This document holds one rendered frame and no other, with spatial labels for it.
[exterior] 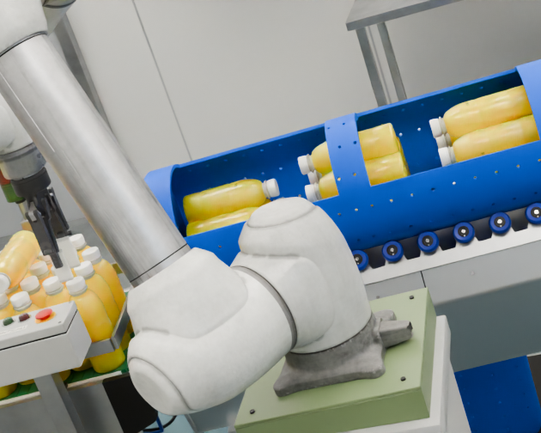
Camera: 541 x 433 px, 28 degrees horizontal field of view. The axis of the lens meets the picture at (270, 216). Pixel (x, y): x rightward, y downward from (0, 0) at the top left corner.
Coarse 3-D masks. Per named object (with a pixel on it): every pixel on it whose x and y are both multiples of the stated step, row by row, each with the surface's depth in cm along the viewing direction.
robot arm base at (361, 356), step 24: (384, 312) 176; (360, 336) 165; (384, 336) 168; (408, 336) 167; (288, 360) 170; (312, 360) 165; (336, 360) 164; (360, 360) 164; (288, 384) 167; (312, 384) 166
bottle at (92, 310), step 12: (84, 288) 223; (72, 300) 223; (84, 300) 222; (96, 300) 224; (84, 312) 222; (96, 312) 223; (84, 324) 223; (96, 324) 224; (108, 324) 226; (96, 336) 224; (108, 336) 226; (120, 348) 229; (96, 360) 226; (108, 360) 226; (120, 360) 228
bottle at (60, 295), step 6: (60, 288) 228; (48, 294) 227; (54, 294) 227; (60, 294) 227; (66, 294) 228; (48, 300) 227; (54, 300) 227; (60, 300) 227; (66, 300) 227; (48, 306) 227; (84, 360) 231; (84, 366) 231; (90, 366) 232
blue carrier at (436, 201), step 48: (432, 96) 228; (480, 96) 231; (528, 96) 210; (288, 144) 237; (336, 144) 217; (432, 144) 238; (528, 144) 208; (192, 192) 246; (288, 192) 244; (384, 192) 214; (432, 192) 213; (480, 192) 213; (528, 192) 214; (192, 240) 221; (384, 240) 222
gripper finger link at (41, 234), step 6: (36, 210) 211; (36, 216) 211; (30, 222) 212; (36, 222) 212; (42, 222) 212; (36, 228) 212; (42, 228) 212; (36, 234) 213; (42, 234) 213; (48, 234) 214; (42, 240) 213; (48, 240) 213; (42, 246) 214; (48, 246) 213; (42, 252) 214; (54, 252) 214
